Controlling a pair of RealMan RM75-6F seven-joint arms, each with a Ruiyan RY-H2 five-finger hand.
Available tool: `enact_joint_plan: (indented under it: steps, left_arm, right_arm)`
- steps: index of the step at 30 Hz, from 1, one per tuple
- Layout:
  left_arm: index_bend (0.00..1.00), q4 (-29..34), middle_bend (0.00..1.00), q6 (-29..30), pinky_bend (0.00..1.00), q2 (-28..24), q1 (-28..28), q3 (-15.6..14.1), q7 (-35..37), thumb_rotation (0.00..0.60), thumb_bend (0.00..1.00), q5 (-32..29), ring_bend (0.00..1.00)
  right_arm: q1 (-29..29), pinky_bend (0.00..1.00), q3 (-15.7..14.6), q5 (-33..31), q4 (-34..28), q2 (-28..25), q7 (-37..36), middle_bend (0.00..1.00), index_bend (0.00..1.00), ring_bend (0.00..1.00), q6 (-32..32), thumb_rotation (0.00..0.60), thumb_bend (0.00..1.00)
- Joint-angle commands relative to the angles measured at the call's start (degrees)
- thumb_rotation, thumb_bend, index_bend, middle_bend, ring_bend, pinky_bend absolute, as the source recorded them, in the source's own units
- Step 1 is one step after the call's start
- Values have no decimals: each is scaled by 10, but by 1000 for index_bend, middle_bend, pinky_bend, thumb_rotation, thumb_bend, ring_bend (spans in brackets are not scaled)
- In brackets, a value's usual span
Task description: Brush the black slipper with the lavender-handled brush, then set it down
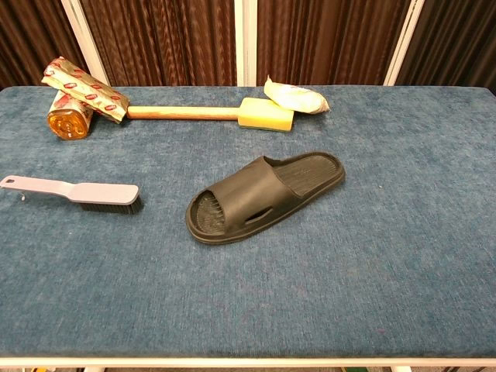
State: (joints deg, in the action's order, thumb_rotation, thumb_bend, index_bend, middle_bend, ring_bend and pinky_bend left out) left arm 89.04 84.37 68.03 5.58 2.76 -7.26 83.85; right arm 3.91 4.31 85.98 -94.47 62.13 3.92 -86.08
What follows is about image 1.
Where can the white table frame edge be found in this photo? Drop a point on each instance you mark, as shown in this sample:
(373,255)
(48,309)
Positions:
(248,362)

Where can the black rubber slide sandal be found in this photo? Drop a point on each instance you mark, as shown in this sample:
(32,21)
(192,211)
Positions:
(255,190)

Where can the blue fabric table cover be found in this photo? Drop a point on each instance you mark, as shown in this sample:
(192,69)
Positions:
(348,271)

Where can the amber bottle with printed label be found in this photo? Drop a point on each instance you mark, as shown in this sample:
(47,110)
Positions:
(67,125)

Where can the lavender scrub brush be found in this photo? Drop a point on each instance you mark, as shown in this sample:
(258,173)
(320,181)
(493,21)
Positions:
(108,191)

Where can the white partition post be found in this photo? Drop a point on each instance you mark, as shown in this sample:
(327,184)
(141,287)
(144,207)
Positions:
(87,42)
(245,38)
(403,38)

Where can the red printed wrapper package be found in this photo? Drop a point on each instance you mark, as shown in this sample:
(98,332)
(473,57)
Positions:
(87,90)

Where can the white plastic packet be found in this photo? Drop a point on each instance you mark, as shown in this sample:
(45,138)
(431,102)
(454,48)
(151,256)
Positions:
(298,98)

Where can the yellow sponge block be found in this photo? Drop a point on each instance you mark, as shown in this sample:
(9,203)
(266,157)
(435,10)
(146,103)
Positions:
(263,114)

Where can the brown pleated curtain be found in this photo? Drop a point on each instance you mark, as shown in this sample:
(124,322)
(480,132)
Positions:
(166,38)

